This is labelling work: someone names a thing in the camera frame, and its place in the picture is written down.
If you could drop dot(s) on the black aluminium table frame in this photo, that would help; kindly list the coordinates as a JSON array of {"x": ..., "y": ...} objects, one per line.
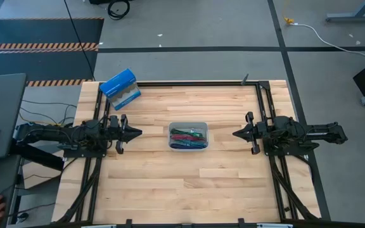
[{"x": 185, "y": 84}]

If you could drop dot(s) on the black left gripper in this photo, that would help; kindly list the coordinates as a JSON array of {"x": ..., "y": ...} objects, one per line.
[{"x": 119, "y": 131}]

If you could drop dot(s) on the silver aluminium bar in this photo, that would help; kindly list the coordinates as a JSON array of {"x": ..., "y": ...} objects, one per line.
[
  {"x": 274, "y": 226},
  {"x": 100, "y": 226}
]

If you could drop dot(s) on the blue DualShock controller box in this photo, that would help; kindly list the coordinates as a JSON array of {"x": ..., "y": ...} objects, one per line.
[{"x": 119, "y": 82}]

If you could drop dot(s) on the white plastic bin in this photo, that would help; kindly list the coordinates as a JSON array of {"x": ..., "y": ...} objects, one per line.
[{"x": 201, "y": 126}]

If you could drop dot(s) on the grey table leg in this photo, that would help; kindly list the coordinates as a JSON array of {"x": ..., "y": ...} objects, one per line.
[{"x": 353, "y": 16}]

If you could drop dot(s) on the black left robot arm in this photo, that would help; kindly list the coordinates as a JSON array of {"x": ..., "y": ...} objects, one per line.
[{"x": 59, "y": 136}]

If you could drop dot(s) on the dark grey desk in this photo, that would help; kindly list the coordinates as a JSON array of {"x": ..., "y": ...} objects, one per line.
[{"x": 2, "y": 104}]

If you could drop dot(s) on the black hazard-striped floor mat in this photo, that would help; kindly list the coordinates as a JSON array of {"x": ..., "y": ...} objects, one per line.
[{"x": 43, "y": 31}]

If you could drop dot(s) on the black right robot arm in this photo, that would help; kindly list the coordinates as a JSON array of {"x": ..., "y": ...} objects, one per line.
[{"x": 296, "y": 133}]

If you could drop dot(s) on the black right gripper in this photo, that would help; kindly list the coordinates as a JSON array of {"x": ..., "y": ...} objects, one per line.
[{"x": 260, "y": 131}]

